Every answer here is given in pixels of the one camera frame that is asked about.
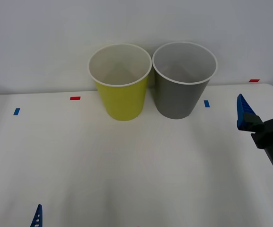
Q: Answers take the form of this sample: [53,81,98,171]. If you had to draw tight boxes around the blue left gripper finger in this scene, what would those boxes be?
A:
[30,204,44,227]

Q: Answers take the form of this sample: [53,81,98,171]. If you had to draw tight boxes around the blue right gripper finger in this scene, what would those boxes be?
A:
[236,93,264,133]

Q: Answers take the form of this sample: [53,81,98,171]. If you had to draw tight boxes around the yellow-green plastic bin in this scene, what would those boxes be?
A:
[87,43,153,122]

